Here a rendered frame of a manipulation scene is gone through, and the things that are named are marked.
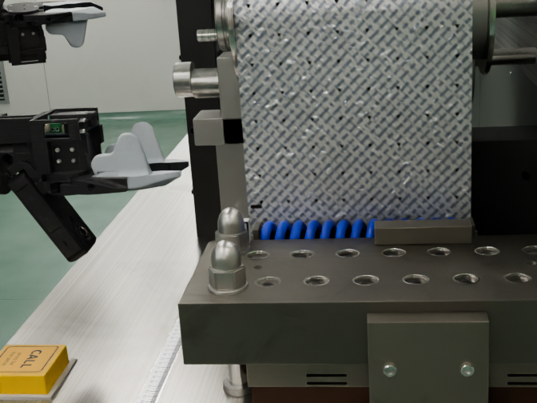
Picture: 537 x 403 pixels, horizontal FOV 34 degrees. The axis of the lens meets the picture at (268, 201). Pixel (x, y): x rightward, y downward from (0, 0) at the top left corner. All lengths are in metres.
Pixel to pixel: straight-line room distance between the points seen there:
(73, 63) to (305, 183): 6.01
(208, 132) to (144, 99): 5.79
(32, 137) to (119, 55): 5.85
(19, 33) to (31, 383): 0.64
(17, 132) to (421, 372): 0.49
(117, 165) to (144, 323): 0.22
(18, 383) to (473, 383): 0.45
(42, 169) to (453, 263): 0.43
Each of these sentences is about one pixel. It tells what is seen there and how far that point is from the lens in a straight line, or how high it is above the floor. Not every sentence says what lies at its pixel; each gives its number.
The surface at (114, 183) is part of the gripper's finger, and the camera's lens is 0.91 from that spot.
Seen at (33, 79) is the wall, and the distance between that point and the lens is 7.02.
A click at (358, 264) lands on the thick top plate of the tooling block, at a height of 1.03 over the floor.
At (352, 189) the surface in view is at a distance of 0.92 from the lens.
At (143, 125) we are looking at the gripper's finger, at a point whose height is 1.14.
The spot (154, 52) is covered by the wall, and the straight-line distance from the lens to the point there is 6.70.
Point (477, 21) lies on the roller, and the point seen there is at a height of 1.24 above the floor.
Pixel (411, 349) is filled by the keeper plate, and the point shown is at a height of 0.99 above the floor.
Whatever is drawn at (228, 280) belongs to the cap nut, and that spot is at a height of 1.04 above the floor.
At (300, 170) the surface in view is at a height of 1.09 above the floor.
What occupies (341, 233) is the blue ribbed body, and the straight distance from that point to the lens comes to 0.90.
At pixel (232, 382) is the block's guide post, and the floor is 0.91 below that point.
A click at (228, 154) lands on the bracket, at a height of 1.09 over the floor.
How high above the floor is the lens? 1.34
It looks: 17 degrees down
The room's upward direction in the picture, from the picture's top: 4 degrees counter-clockwise
